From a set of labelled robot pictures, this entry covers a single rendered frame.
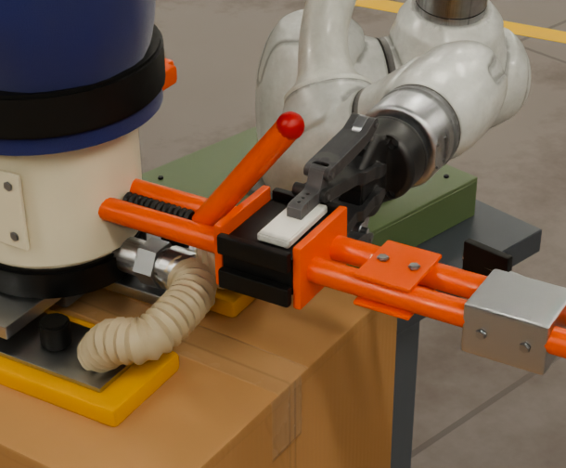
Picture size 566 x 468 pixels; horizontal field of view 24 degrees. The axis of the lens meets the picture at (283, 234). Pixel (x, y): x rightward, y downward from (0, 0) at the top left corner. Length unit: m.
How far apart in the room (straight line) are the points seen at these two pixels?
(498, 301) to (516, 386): 1.96
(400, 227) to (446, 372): 1.09
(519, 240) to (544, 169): 1.84
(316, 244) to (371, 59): 0.83
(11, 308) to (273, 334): 0.24
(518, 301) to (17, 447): 0.43
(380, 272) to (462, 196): 0.99
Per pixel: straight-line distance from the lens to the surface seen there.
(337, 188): 1.18
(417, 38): 1.90
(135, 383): 1.18
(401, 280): 1.08
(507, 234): 2.07
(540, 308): 1.05
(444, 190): 2.04
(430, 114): 1.30
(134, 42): 1.15
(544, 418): 2.94
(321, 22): 1.51
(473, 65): 1.39
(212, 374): 1.22
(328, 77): 1.47
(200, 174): 2.09
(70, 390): 1.18
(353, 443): 1.37
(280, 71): 1.89
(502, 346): 1.06
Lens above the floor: 1.80
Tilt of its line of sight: 31 degrees down
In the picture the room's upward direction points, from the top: straight up
